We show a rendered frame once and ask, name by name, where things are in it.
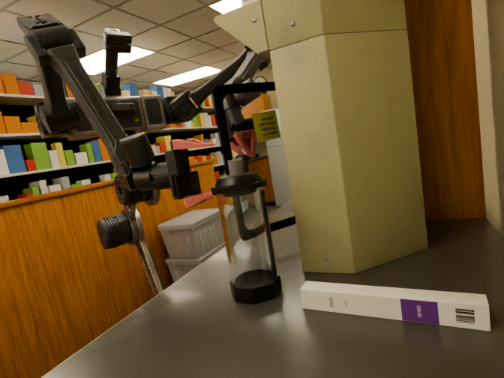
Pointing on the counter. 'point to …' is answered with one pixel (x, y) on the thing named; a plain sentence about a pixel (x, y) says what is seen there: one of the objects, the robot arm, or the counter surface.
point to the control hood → (247, 26)
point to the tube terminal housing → (348, 130)
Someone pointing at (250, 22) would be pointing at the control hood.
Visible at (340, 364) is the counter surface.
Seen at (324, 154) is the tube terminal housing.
